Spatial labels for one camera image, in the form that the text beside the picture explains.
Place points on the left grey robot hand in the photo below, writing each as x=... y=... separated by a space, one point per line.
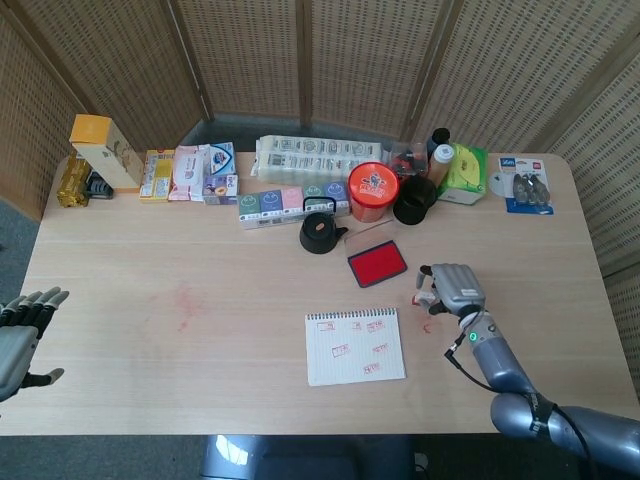
x=20 y=325

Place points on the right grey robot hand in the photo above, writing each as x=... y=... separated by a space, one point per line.
x=460 y=287

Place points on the small red stamp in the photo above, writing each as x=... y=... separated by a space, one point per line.
x=417 y=299

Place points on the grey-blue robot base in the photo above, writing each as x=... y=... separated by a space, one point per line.
x=300 y=460

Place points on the white spiral notepad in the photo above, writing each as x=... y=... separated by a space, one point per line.
x=355 y=355

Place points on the red ink pad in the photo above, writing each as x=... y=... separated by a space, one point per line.
x=377 y=267

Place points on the black mesh pen cup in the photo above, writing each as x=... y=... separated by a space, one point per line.
x=415 y=200

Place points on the green tissue box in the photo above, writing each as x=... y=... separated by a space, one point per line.
x=467 y=170

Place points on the blue blister pack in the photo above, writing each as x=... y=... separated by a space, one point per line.
x=525 y=185

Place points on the amber bottle white cap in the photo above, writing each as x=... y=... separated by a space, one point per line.
x=440 y=162

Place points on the orange snack tub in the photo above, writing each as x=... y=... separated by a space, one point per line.
x=374 y=185

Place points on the clear plastic box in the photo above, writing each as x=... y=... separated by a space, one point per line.
x=407 y=160

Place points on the black teapot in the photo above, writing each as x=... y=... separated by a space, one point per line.
x=317 y=235

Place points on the gold foil package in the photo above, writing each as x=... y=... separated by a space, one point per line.
x=72 y=182

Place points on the dark bottle black cap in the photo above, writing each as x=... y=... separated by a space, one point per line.
x=441 y=136

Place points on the tall cream gift box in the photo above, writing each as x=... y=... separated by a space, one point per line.
x=110 y=155

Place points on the yellow printed box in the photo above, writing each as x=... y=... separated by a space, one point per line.
x=157 y=175

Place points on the pale yellow paper roll pack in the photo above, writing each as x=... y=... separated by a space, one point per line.
x=300 y=160

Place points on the multicolour pocket tissue pack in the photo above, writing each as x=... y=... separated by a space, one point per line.
x=270 y=202

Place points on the pink wet wipes pack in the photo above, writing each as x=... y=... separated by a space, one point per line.
x=187 y=172

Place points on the purple printed box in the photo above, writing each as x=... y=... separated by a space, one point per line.
x=220 y=189

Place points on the blue white soap box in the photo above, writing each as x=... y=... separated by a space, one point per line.
x=220 y=157

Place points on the woven wooden folding screen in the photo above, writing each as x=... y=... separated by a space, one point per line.
x=250 y=50

